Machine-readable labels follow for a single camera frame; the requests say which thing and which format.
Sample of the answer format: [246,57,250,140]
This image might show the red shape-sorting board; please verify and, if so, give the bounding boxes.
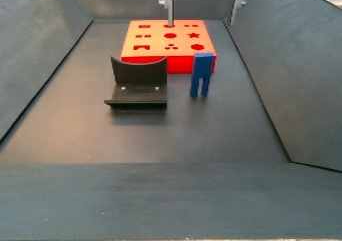
[120,20,216,74]

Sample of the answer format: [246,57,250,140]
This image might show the black curved holder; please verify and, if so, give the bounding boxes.
[104,58,167,108]

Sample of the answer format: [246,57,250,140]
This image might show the blue two-pronged peg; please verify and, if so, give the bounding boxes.
[189,53,215,98]

